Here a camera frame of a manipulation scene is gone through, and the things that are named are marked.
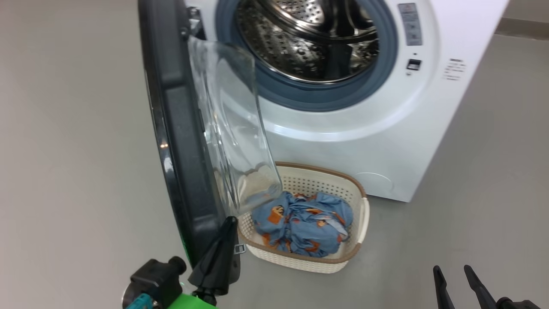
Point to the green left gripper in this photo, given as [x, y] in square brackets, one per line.
[191, 302]

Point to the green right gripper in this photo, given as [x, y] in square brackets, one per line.
[517, 304]

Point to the blue cartoon print garment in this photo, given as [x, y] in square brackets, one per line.
[270, 219]
[321, 227]

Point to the black round washer door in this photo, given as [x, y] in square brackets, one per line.
[180, 128]

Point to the white front-load washing machine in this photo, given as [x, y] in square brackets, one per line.
[364, 150]

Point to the stainless steel washing machine drum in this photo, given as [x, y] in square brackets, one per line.
[291, 43]

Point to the cream perforated laundry basket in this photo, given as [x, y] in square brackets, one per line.
[326, 180]

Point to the grey instruction sticker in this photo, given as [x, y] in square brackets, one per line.
[410, 23]

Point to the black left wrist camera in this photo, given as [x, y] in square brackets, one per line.
[158, 279]

